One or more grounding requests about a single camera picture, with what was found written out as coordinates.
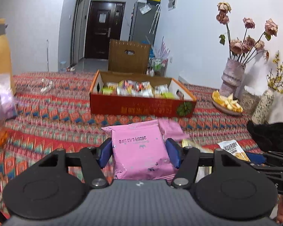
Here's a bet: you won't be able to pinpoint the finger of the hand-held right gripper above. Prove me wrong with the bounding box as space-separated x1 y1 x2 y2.
245 152 283 164
249 163 283 173

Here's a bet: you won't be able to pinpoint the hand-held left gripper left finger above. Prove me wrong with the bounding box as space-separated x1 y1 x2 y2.
39 138 114 189

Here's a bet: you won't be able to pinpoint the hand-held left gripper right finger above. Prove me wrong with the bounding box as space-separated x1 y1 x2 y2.
165 138 238 189

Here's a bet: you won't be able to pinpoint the white yellow snack packet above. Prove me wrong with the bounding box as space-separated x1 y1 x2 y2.
217 141 250 162

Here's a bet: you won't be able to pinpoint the pink snack packet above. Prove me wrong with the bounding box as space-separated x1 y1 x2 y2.
158 118 190 142
101 120 177 179

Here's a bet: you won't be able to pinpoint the orange cardboard box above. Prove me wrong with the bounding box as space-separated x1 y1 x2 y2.
90 70 197 118

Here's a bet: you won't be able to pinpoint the cluster of mixed snacks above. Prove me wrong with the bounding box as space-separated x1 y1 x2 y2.
101 80 177 99

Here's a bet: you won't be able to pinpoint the black cloth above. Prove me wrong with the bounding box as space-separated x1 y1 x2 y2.
247 120 283 153

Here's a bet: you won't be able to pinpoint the floral patterned vase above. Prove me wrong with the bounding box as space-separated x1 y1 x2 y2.
251 88 275 124

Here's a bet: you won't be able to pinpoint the bowl of orange peels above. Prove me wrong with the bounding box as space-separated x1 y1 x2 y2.
211 90 244 116

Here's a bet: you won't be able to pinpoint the pink textured vase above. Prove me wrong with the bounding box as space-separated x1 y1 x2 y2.
219 58 246 99

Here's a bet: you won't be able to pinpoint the yellow flower branches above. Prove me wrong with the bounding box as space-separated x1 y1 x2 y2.
266 50 283 95

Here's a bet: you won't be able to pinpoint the storage rack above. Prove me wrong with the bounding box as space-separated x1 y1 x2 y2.
147 56 168 77

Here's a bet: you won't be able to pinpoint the clear plastic wrapper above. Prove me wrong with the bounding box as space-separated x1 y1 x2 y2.
31 79 55 95

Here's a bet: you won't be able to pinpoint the brown cardboard box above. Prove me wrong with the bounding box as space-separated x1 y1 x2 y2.
108 39 152 74

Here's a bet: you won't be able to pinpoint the purple tissue pack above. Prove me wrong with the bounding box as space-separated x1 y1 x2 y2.
0 82 19 120

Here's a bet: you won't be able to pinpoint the dried pink roses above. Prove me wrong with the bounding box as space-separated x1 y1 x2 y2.
216 2 279 64

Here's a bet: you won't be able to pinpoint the dark entrance door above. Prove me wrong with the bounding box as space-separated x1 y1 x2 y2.
84 0 126 60

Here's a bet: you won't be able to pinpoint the grey refrigerator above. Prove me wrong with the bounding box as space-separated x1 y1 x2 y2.
128 0 161 45

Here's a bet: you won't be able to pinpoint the folded umbrella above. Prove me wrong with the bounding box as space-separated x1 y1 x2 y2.
148 3 161 34

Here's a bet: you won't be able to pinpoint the yellow thermos jug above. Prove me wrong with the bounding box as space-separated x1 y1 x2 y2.
0 19 16 95

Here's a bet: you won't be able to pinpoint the plastic bag on refrigerator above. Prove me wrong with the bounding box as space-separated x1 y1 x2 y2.
139 4 151 15

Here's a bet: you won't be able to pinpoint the purple wall decal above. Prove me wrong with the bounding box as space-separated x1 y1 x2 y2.
156 36 171 58

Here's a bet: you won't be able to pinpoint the wall picture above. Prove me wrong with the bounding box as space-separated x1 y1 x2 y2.
167 0 179 11

